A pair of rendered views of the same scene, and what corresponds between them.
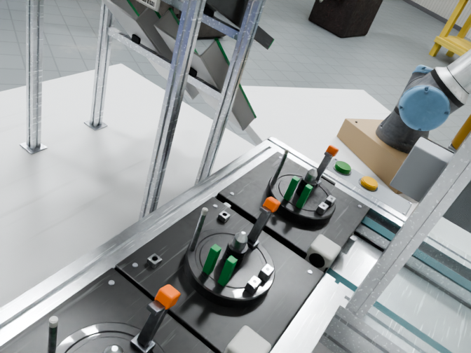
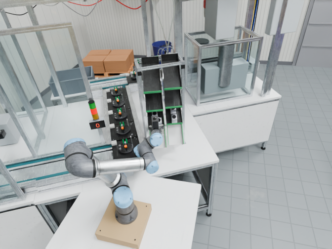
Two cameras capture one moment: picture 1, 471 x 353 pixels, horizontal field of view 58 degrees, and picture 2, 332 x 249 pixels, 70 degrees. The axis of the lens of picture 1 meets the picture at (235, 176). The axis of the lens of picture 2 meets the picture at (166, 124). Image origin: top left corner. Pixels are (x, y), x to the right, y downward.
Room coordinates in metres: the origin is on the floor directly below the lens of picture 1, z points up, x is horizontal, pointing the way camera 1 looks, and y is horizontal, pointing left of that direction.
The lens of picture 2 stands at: (2.14, -0.69, 2.36)
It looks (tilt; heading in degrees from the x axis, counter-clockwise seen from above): 37 degrees down; 146
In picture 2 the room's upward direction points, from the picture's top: 4 degrees counter-clockwise
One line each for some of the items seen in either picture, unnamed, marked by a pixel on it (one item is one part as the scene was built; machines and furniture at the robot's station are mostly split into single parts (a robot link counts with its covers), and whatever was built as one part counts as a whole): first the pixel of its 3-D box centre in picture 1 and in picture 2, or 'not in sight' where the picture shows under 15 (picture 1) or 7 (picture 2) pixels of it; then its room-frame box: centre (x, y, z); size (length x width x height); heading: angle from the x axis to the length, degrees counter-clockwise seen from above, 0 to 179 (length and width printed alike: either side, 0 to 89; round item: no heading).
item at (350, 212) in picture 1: (297, 204); (126, 149); (0.70, -0.14, 0.96); 0.24 x 0.24 x 0.02; 68
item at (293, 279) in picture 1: (235, 251); (122, 127); (0.46, -0.04, 1.01); 0.24 x 0.24 x 0.13; 68
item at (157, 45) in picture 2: not in sight; (163, 54); (-2.25, 2.36, 0.30); 0.50 x 0.45 x 0.59; 39
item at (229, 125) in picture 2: not in sight; (222, 118); (0.44, 1.38, 0.43); 1.11 x 0.68 x 0.86; 68
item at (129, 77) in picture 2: not in sight; (135, 74); (-0.43, 0.63, 1.01); 0.24 x 0.24 x 0.13; 68
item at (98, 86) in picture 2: not in sight; (175, 75); (-0.20, 1.11, 0.92); 2.35 x 0.41 x 0.12; 68
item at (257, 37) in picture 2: not in sight; (219, 65); (0.41, 1.28, 1.21); 0.69 x 0.46 x 0.69; 68
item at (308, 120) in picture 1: (373, 164); (131, 214); (1.19, -0.39, 0.84); 0.90 x 0.70 x 0.03; 39
